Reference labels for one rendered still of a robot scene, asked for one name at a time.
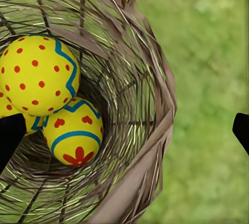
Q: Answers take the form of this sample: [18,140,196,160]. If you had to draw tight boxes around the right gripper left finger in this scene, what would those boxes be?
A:
[0,114,26,174]

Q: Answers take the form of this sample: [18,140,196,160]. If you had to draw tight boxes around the wicker basket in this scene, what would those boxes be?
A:
[0,0,178,224]

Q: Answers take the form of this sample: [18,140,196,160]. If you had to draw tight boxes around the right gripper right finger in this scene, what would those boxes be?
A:
[232,113,249,155]

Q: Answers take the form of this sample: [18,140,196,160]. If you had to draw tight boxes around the easter egg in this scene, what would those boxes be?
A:
[0,34,81,116]
[0,91,46,136]
[37,96,103,167]

